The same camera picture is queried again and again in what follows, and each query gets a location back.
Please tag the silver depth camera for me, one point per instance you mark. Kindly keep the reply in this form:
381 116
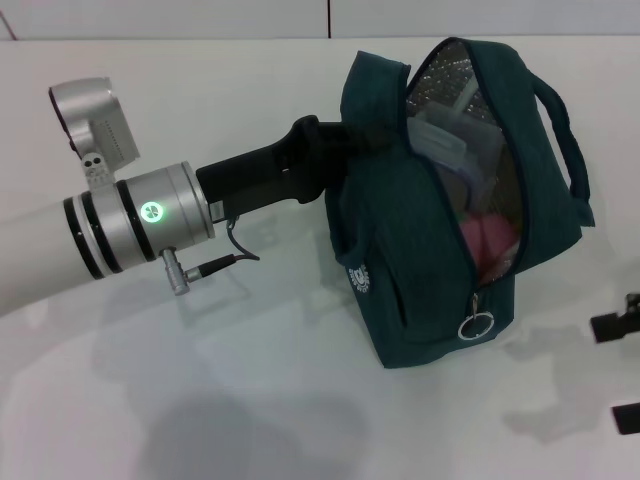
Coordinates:
95 125

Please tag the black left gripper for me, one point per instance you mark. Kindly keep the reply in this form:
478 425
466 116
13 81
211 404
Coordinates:
260 175

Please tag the clear food container blue seal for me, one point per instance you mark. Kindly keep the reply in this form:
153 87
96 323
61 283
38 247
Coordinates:
440 145

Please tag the pink toy peach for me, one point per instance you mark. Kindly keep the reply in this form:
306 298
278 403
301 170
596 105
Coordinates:
480 235

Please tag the dark teal insulated lunch bag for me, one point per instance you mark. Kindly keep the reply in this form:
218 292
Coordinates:
400 225

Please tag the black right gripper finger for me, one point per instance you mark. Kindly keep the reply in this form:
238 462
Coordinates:
617 326
629 417

